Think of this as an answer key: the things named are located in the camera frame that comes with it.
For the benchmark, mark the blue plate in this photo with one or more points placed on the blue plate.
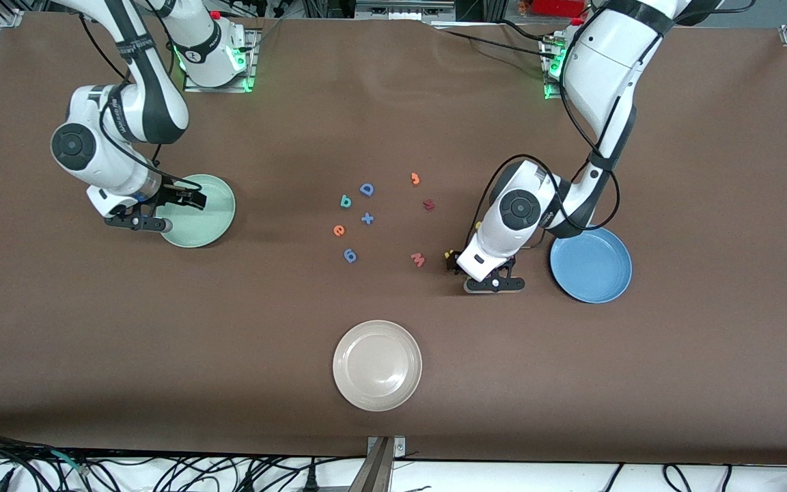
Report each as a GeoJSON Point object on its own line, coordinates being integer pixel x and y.
{"type": "Point", "coordinates": [595, 270]}

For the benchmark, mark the red box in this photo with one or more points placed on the red box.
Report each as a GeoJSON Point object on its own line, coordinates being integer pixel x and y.
{"type": "Point", "coordinates": [557, 7]}

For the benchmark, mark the metal frame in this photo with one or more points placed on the metal frame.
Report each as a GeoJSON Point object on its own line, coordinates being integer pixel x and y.
{"type": "Point", "coordinates": [404, 8]}

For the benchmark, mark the mint green plate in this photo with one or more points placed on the mint green plate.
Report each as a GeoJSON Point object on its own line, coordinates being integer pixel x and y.
{"type": "Point", "coordinates": [214, 222]}

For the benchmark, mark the aluminium profile bar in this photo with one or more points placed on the aluminium profile bar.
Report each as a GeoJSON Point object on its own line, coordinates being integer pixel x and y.
{"type": "Point", "coordinates": [374, 471]}

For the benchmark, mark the beige plate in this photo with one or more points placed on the beige plate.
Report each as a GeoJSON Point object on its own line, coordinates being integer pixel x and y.
{"type": "Point", "coordinates": [377, 365]}

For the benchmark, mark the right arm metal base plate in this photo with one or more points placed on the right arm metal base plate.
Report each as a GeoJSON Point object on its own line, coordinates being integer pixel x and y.
{"type": "Point", "coordinates": [255, 41]}

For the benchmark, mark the pink foam letter w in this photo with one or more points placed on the pink foam letter w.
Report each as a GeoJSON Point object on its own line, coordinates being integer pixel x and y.
{"type": "Point", "coordinates": [418, 260]}

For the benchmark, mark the dark red foam letter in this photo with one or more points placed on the dark red foam letter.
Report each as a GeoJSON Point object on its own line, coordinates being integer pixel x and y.
{"type": "Point", "coordinates": [428, 204]}

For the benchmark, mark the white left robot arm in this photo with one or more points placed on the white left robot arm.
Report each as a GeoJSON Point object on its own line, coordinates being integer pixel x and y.
{"type": "Point", "coordinates": [602, 61]}

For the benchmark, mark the teal foam letter b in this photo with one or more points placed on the teal foam letter b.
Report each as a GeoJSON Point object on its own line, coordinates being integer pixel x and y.
{"type": "Point", "coordinates": [346, 202]}

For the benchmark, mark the small metal bracket plate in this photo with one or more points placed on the small metal bracket plate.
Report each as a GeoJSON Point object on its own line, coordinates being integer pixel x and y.
{"type": "Point", "coordinates": [399, 445]}

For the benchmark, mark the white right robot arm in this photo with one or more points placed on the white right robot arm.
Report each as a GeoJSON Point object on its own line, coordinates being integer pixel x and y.
{"type": "Point", "coordinates": [79, 147]}

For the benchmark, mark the blue foam digit nine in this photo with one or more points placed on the blue foam digit nine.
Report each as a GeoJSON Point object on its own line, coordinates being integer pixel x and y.
{"type": "Point", "coordinates": [352, 258]}

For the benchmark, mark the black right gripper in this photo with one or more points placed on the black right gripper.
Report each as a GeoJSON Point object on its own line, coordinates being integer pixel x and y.
{"type": "Point", "coordinates": [169, 192]}

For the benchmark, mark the blue foam letter D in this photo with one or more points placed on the blue foam letter D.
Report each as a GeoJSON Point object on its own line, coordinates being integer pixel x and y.
{"type": "Point", "coordinates": [364, 189]}

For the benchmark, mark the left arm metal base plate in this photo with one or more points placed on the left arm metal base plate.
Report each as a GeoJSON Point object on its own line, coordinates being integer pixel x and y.
{"type": "Point", "coordinates": [549, 94]}

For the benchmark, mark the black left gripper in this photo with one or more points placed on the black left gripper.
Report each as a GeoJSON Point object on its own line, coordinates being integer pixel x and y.
{"type": "Point", "coordinates": [453, 262]}

